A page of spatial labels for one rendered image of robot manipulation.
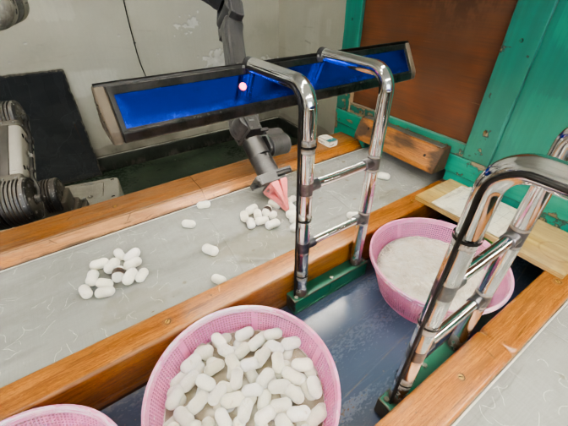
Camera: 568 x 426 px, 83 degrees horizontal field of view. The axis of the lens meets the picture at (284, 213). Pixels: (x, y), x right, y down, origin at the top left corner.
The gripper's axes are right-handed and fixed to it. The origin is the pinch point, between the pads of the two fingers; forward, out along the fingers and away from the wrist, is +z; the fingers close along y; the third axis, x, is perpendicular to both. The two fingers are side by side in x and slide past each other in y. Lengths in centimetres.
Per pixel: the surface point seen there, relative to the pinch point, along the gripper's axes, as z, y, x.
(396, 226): 16.6, 16.7, -12.7
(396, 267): 23.8, 8.9, -15.0
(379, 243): 17.9, 10.6, -12.0
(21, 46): -173, -45, 118
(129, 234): -9.8, -34.8, 9.5
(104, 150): -127, -23, 175
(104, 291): 2.1, -42.7, -2.1
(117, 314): 7.0, -42.1, -3.8
